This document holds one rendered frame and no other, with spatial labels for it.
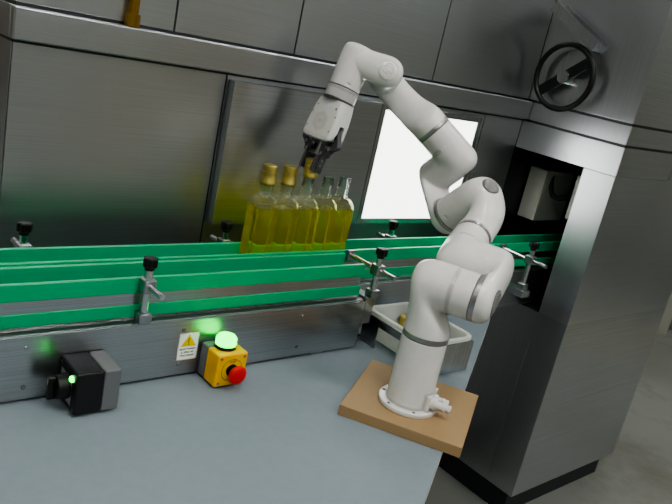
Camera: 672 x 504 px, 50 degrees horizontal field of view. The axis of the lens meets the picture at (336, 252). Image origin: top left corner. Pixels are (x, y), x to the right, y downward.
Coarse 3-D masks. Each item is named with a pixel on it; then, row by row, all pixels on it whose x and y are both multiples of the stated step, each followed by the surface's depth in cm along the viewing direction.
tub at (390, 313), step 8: (384, 304) 185; (392, 304) 186; (400, 304) 188; (376, 312) 178; (384, 312) 184; (392, 312) 186; (400, 312) 188; (384, 320) 176; (392, 320) 175; (400, 328) 172; (456, 328) 180; (456, 336) 180; (464, 336) 178; (448, 344) 170
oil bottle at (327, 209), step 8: (320, 200) 172; (328, 200) 172; (320, 208) 171; (328, 208) 172; (336, 208) 174; (320, 216) 172; (328, 216) 173; (320, 224) 172; (328, 224) 174; (320, 232) 173; (328, 232) 175; (312, 240) 174; (320, 240) 174; (328, 240) 176; (312, 248) 174; (320, 248) 175; (328, 248) 177
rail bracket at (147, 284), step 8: (144, 256) 132; (152, 256) 133; (144, 264) 131; (152, 264) 131; (152, 272) 132; (144, 280) 132; (152, 280) 133; (144, 288) 132; (152, 288) 131; (144, 296) 133; (160, 296) 129; (144, 304) 134; (136, 312) 135; (144, 312) 134; (136, 320) 135; (144, 320) 134
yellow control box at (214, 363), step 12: (204, 348) 145; (240, 348) 146; (204, 360) 145; (216, 360) 142; (228, 360) 143; (240, 360) 145; (204, 372) 145; (216, 372) 142; (228, 372) 143; (216, 384) 143; (228, 384) 145
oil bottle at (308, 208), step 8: (304, 200) 168; (312, 200) 169; (304, 208) 168; (312, 208) 169; (304, 216) 169; (312, 216) 170; (296, 224) 169; (304, 224) 170; (312, 224) 171; (296, 232) 169; (304, 232) 170; (312, 232) 172; (296, 240) 170; (304, 240) 171; (296, 248) 171; (304, 248) 172
